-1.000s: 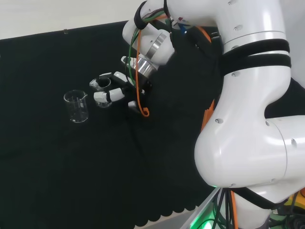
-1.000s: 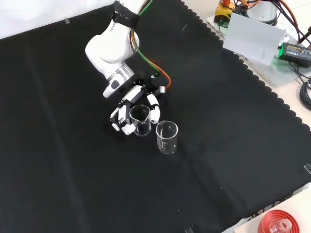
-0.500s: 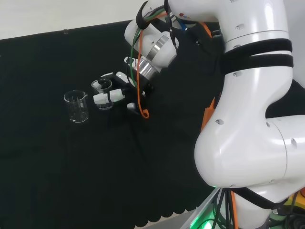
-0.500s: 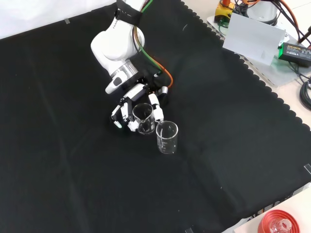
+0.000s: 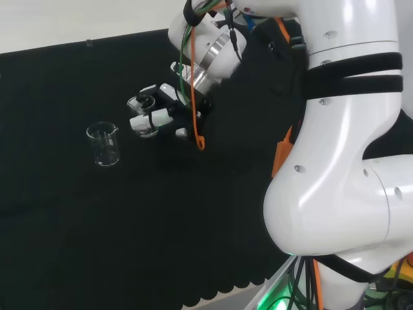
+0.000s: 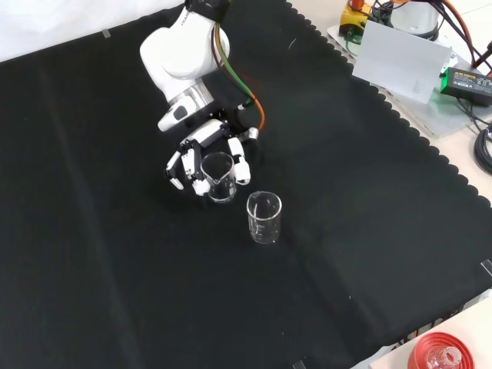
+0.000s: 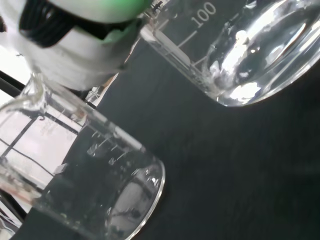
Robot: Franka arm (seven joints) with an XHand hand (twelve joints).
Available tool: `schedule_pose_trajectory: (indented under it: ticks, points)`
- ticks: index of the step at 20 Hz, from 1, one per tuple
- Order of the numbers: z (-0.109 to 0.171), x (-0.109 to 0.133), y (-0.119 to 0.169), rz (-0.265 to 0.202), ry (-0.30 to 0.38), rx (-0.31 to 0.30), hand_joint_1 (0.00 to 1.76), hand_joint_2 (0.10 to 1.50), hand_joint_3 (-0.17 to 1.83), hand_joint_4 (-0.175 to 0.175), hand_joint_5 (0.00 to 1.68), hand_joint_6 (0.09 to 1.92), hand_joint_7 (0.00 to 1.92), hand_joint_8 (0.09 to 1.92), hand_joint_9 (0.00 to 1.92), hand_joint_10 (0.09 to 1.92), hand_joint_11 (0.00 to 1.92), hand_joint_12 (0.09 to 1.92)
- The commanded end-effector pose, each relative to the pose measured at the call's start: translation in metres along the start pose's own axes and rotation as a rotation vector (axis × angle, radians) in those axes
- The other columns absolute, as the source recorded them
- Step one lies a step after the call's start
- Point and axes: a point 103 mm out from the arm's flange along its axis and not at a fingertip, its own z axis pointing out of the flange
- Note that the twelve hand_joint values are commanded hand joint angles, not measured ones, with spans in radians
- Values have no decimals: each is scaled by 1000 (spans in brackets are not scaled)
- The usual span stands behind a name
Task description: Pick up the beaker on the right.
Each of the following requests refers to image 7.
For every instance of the clear tape piece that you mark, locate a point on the clear tape piece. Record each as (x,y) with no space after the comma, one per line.
(61,168)

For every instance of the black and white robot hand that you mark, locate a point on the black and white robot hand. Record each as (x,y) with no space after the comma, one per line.
(75,57)

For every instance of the black tripod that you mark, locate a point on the black tripod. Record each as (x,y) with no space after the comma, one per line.
(10,86)

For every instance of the black bench cloth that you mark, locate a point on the black bench cloth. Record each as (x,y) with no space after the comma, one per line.
(225,162)

